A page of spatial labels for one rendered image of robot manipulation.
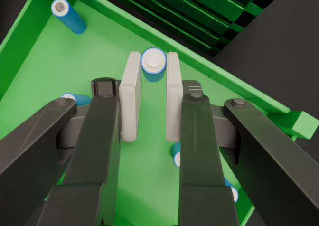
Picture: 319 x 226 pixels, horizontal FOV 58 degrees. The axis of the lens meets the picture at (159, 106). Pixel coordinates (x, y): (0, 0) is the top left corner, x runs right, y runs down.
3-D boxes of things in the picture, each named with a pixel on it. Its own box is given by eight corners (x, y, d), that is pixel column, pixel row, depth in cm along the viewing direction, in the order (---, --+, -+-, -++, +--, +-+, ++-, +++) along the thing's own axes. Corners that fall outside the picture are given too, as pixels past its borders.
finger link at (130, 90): (136, 142, 15) (121, 143, 15) (141, 91, 21) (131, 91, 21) (134, 87, 13) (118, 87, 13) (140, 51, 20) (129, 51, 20)
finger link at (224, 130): (183, 118, 12) (254, 119, 12) (178, 79, 17) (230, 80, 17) (182, 148, 13) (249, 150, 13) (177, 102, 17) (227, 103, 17)
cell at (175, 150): (189, 147, 34) (196, 156, 27) (181, 160, 33) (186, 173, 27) (175, 139, 34) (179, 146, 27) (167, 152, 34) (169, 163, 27)
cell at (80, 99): (95, 100, 34) (80, 98, 27) (87, 114, 34) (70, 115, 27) (82, 92, 34) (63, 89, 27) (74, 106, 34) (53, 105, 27)
